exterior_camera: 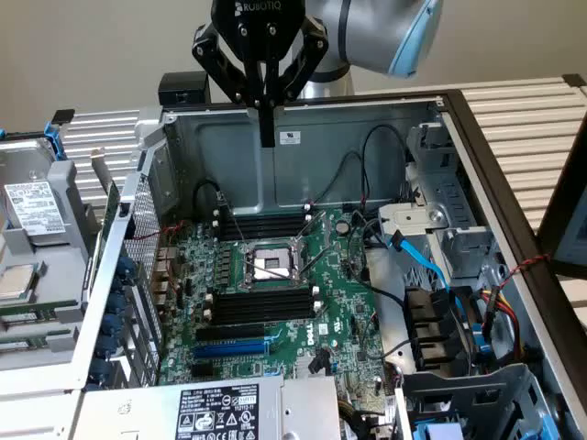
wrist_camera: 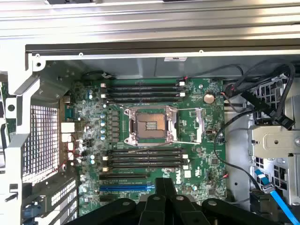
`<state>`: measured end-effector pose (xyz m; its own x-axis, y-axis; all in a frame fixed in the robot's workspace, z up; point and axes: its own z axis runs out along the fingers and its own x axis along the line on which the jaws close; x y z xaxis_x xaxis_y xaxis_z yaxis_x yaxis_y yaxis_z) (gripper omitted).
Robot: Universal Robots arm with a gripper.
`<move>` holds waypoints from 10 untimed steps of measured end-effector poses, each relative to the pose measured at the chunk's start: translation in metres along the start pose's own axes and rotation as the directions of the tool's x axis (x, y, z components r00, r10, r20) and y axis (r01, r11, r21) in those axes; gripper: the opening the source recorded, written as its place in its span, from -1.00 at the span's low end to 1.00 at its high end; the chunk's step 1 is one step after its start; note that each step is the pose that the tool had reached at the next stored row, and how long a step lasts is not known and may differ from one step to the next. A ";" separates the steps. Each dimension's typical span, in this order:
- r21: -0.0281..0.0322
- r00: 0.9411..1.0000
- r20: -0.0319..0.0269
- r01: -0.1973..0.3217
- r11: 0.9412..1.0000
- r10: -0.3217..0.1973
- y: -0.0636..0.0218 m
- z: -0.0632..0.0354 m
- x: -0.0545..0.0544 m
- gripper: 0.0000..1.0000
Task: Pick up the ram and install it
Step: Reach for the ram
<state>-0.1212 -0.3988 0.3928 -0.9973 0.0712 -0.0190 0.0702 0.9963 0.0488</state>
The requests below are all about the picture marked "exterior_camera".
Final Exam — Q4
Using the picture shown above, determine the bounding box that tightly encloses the red-black twisted wire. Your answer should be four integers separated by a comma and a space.
122, 221, 190, 243
499, 253, 551, 288

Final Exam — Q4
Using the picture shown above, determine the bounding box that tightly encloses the small silver heatsink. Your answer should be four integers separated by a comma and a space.
295, 355, 323, 376

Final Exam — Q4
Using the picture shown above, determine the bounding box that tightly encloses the RAM slot with white latches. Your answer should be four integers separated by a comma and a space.
211, 204, 314, 224
204, 289, 322, 311
211, 214, 314, 236
201, 302, 323, 327

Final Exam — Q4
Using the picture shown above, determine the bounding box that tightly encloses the green graphics card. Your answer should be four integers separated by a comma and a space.
90, 147, 123, 258

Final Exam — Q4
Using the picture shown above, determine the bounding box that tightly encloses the open grey PC case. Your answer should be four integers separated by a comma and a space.
72, 89, 587, 440

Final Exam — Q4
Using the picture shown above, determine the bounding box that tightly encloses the black rectangular box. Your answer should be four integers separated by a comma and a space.
158, 71, 213, 107

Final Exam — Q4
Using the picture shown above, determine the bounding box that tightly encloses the coloured power wire bundle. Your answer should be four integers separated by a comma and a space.
480, 283, 527, 364

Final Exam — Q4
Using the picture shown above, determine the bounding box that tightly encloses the green motherboard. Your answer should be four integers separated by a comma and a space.
158, 208, 391, 395

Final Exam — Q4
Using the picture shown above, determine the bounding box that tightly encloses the dark framed monitor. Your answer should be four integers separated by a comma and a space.
536, 132, 587, 279

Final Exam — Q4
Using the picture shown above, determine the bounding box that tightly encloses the silver power supply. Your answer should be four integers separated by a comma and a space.
68, 373, 343, 440

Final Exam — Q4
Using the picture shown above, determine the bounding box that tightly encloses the long black expansion slot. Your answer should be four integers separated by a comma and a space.
195, 322, 267, 343

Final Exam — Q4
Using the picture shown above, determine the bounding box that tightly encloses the black fan shroud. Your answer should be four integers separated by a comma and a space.
403, 286, 482, 375

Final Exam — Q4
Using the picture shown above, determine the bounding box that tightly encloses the thin black wire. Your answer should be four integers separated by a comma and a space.
311, 150, 368, 206
194, 181, 222, 217
360, 124, 410, 204

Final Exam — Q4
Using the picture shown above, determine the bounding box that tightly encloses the blue flat wire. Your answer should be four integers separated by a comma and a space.
388, 231, 460, 303

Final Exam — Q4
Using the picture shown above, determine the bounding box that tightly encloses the perforated grey disk bay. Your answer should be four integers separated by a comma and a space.
396, 364, 563, 440

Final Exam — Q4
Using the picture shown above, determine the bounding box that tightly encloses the thick black wire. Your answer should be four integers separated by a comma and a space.
366, 282, 417, 359

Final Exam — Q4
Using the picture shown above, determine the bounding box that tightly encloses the thin metal locking lever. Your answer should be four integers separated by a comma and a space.
240, 254, 295, 281
216, 191, 249, 247

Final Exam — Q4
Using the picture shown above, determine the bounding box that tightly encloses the grey metal disk bay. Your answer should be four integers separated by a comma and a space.
378, 121, 499, 294

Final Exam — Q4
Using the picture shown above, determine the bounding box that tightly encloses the CPU socket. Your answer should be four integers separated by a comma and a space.
237, 240, 306, 291

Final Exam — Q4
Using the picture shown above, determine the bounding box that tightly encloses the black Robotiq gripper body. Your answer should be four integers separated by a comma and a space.
210, 0, 306, 63

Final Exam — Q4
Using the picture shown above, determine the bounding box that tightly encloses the silver CPU chip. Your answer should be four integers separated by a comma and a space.
0, 263, 39, 304

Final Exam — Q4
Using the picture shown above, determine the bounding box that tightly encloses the blue expansion slot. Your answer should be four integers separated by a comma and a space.
191, 342, 271, 362

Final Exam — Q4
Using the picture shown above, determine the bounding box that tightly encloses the grey parts rack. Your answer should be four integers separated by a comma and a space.
0, 127, 103, 400

